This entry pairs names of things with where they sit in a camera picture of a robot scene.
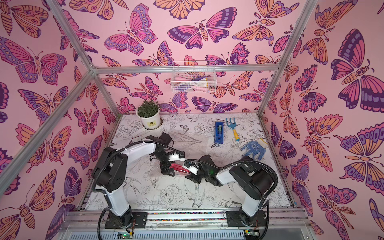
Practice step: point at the aluminium front rail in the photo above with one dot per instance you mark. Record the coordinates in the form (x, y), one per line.
(222, 224)

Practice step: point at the white potted succulent plant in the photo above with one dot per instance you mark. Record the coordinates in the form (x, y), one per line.
(149, 113)

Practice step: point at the white wire wall basket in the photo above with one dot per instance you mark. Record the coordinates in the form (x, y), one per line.
(194, 77)

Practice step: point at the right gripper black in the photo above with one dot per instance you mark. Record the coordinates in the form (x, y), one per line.
(197, 174)

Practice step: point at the blue tape dispenser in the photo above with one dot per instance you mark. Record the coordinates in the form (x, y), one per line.
(219, 133)

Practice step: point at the red wine bottle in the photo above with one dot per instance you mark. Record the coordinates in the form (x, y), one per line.
(180, 169)

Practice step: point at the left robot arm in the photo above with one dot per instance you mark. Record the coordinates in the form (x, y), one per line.
(110, 172)

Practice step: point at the blue yellow garden rake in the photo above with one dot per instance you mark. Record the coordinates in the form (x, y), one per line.
(231, 123)

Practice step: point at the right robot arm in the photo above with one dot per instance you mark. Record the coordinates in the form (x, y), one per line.
(257, 179)

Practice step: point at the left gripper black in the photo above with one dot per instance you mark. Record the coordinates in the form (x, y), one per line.
(167, 171)

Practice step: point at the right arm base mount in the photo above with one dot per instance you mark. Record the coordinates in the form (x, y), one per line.
(240, 219)

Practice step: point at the clear bubble wrap sheet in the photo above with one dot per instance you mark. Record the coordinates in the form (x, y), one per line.
(194, 170)

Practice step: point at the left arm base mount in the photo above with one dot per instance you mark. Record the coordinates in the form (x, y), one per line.
(126, 220)

